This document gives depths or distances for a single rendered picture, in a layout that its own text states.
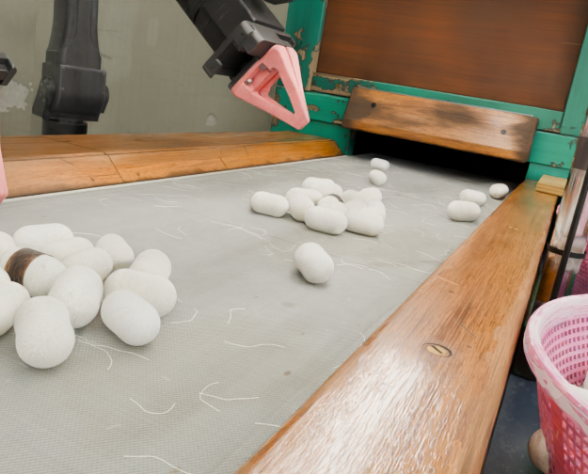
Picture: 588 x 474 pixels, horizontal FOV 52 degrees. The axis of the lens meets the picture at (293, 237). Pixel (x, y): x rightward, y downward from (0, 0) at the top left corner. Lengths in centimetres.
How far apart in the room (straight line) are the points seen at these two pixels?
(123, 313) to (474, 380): 14
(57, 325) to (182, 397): 5
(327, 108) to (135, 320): 88
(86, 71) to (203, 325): 66
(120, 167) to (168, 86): 183
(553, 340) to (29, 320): 24
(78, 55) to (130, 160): 33
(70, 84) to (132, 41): 165
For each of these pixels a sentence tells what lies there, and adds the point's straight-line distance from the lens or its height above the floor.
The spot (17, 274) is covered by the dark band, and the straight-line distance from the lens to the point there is 30.
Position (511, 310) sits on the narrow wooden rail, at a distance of 32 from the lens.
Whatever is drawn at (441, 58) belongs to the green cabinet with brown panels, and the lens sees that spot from 106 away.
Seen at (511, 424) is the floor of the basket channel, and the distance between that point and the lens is 41.
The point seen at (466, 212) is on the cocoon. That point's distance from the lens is 66.
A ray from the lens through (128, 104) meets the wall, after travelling 254.
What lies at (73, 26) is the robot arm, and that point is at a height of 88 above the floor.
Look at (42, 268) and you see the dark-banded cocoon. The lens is 30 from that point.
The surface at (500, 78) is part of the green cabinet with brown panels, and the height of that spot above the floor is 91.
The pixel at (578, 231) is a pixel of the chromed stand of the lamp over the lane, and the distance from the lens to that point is 47.
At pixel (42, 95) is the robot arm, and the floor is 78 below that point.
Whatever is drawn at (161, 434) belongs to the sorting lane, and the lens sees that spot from 21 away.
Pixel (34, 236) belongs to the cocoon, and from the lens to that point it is 35.
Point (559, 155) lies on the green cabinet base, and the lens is 102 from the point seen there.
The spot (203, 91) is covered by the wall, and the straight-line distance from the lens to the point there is 230.
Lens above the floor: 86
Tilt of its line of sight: 15 degrees down
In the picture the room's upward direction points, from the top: 9 degrees clockwise
